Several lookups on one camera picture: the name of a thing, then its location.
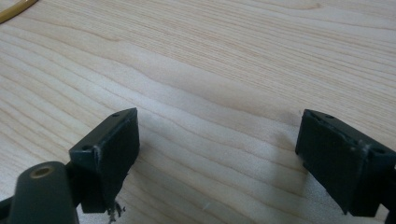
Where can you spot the yellow curved rim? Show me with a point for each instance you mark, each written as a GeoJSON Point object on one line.
{"type": "Point", "coordinates": [12, 11]}

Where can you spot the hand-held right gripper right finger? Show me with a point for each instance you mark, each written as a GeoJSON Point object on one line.
{"type": "Point", "coordinates": [339, 161]}

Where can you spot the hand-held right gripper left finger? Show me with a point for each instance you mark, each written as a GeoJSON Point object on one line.
{"type": "Point", "coordinates": [107, 155]}

